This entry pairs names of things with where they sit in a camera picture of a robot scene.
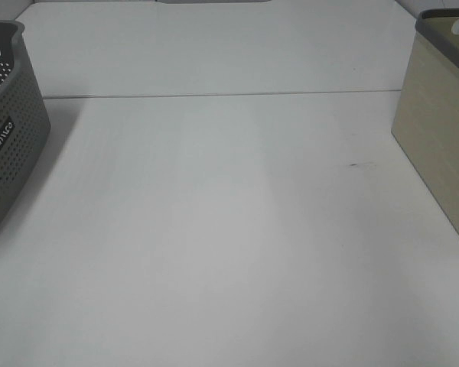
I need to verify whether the beige plastic basket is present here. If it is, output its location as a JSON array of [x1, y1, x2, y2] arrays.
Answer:
[[391, 8, 459, 235]]

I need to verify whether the grey perforated plastic basket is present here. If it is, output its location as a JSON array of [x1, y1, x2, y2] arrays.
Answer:
[[0, 20, 50, 225]]

